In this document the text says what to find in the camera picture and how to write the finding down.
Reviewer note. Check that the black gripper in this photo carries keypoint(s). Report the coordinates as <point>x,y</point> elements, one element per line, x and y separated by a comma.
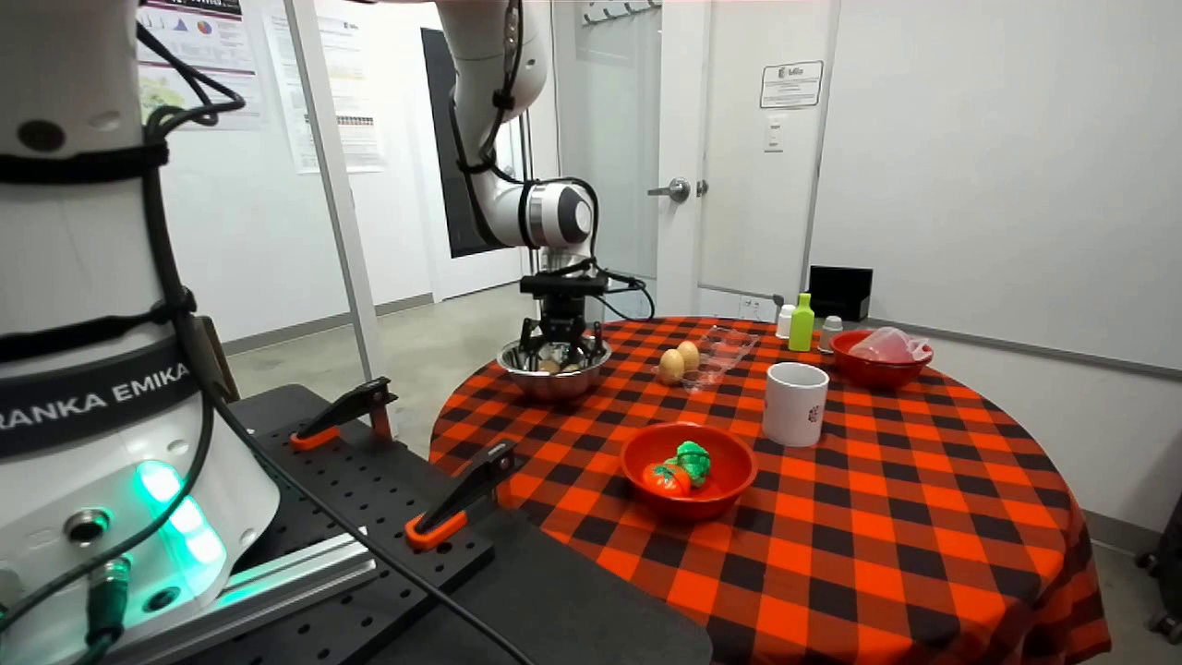
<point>564,311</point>

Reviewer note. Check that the beige egg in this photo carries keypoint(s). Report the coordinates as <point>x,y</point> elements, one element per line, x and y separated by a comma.
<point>670,365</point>
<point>688,355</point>
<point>553,360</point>

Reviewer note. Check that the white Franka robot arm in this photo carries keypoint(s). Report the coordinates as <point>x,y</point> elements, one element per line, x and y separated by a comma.
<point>76,309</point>

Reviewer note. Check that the metal bowl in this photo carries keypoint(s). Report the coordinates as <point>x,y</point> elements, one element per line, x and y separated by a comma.
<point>593,365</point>

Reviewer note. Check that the clear plastic egg carton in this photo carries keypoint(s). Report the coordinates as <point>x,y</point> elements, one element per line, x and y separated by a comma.
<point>734,354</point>

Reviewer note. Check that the orange plastic bowl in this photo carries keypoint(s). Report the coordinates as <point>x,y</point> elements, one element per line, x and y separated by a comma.
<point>725,473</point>

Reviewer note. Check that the red bowl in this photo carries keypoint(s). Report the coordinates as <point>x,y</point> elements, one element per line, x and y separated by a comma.
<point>878,376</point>

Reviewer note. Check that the orange toy vegetable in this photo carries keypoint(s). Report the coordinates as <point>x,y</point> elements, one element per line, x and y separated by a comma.
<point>662,477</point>

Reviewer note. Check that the black orange clamp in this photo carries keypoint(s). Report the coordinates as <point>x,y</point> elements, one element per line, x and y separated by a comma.
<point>352,408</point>
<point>461,493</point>

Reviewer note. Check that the green toy vegetable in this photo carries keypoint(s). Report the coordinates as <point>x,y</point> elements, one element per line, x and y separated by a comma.
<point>693,461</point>

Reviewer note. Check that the white door with dark window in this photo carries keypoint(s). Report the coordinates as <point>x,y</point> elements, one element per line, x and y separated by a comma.
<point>437,149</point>

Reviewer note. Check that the small white bottle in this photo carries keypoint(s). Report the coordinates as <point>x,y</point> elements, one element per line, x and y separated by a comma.
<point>784,322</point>

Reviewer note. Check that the green bottle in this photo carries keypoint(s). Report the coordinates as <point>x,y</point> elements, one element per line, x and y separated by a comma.
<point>801,328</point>

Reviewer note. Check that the white mug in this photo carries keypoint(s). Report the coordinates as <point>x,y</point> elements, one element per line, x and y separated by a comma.
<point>796,410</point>

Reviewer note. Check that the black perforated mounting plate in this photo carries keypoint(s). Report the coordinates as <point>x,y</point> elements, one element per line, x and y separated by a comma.
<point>556,604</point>

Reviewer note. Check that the small white shaker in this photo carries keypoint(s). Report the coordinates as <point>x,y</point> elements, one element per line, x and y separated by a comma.
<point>832,328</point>

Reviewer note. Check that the white paper sheet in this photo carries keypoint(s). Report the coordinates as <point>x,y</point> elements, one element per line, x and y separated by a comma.
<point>352,85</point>

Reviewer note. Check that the pink cloth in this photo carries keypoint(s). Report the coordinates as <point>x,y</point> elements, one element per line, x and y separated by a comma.
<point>886,346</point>

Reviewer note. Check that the red black plaid tablecloth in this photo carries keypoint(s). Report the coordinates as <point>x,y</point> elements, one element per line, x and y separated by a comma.
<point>924,530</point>

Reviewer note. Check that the black suitcase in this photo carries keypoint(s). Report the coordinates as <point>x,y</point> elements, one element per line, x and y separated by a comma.
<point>1168,568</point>

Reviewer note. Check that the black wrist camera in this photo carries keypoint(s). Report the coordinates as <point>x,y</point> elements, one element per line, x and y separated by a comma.
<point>558,287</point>

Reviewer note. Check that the grey metal post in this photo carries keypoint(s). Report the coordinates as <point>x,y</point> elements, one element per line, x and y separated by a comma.
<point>333,187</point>

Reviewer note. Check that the black wall box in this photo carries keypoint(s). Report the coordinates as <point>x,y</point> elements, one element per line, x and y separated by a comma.
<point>841,293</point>

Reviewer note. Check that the small white wall note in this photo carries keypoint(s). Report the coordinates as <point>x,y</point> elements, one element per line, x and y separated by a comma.
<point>773,139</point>

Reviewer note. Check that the wall coat hooks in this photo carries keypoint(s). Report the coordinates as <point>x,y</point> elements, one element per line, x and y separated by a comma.
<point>613,9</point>

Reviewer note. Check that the aluminium rail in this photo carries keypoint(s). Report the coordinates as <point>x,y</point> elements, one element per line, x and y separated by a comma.
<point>295,579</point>

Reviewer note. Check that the white wall sign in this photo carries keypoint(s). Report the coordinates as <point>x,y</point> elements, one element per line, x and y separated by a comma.
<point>791,84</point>

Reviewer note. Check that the wall poster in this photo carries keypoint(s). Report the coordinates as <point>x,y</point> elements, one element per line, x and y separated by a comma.
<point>225,51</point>

